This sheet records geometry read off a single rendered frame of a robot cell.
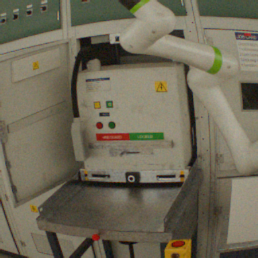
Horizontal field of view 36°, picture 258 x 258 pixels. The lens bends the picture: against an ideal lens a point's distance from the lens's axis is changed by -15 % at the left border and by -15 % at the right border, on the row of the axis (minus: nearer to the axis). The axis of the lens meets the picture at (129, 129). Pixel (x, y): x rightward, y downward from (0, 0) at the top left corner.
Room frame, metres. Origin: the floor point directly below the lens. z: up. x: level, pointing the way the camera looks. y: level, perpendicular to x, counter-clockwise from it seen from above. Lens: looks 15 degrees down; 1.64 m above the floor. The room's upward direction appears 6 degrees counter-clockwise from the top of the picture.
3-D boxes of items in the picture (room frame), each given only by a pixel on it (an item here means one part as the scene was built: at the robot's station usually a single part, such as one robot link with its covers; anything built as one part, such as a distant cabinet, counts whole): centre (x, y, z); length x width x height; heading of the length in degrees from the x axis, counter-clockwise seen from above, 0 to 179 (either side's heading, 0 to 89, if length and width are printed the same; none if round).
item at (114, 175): (2.00, 0.00, 0.89); 0.54 x 0.05 x 0.06; 70
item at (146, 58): (2.73, -0.26, 1.28); 0.58 x 0.02 x 0.19; 70
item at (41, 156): (2.04, 0.45, 1.21); 0.63 x 0.07 x 0.74; 145
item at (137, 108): (1.98, 0.00, 1.15); 0.48 x 0.01 x 0.48; 70
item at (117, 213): (1.84, 0.06, 0.82); 0.68 x 0.62 x 0.06; 160
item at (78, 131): (1.99, 0.22, 1.09); 0.08 x 0.05 x 0.17; 160
